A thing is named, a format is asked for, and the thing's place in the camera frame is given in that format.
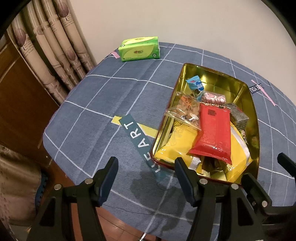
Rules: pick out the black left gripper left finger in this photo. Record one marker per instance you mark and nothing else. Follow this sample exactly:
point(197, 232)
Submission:
point(54, 220)

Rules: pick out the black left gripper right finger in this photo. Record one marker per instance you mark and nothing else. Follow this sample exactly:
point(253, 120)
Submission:
point(237, 219)

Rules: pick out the red snack packet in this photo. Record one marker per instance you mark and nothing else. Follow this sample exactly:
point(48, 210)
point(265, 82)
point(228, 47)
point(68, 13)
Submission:
point(214, 139)

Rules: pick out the red gold toffee tin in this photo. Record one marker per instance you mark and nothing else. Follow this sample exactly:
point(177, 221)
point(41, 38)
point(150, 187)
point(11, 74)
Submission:
point(235, 92)

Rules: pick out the grey seaweed snack block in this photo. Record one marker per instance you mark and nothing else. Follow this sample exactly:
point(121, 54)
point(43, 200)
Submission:
point(237, 117)

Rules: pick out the pink candy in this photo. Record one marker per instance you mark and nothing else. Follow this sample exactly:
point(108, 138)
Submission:
point(213, 98)

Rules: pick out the clear bag fried twists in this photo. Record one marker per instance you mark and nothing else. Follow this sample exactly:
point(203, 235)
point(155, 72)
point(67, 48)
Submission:
point(185, 109)

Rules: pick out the blue candy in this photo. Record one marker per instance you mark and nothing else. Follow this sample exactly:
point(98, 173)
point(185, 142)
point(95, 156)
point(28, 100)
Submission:
point(195, 85)

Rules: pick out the beige fabric cushion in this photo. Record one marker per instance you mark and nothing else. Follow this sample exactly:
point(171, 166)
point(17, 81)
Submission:
point(23, 183)

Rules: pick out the yellow snack bag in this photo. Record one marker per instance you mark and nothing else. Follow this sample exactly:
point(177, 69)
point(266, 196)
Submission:
point(180, 142)

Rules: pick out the brown wooden cabinet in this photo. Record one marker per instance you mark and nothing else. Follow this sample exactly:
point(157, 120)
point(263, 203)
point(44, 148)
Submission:
point(26, 107)

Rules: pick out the blue checked tablecloth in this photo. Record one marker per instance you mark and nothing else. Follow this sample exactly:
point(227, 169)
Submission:
point(81, 137)

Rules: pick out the beige patterned curtain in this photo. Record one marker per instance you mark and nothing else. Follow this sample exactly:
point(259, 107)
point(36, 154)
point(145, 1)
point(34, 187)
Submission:
point(45, 35)

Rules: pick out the green tissue pack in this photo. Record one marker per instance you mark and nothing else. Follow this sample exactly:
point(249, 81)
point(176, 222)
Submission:
point(139, 48)

